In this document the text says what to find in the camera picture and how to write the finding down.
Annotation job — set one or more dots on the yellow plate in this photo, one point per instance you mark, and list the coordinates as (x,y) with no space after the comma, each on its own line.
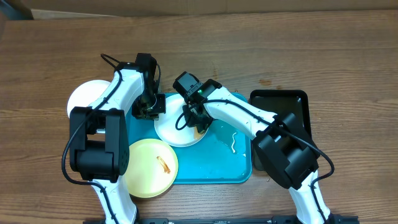
(152,168)

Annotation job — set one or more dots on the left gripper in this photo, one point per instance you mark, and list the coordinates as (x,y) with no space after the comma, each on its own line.
(138,113)

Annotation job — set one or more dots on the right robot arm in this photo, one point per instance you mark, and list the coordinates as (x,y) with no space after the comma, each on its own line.
(285,150)

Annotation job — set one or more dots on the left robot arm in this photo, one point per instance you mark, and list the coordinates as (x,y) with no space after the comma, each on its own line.
(97,152)

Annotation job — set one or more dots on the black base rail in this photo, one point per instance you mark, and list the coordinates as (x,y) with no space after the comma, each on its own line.
(333,219)

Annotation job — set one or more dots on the black water tray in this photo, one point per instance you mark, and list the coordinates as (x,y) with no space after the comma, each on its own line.
(284,101)

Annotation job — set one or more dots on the white plate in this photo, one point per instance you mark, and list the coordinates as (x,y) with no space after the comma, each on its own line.
(165,125)
(86,93)

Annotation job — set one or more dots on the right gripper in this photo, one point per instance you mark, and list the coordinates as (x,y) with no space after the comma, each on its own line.
(195,122)

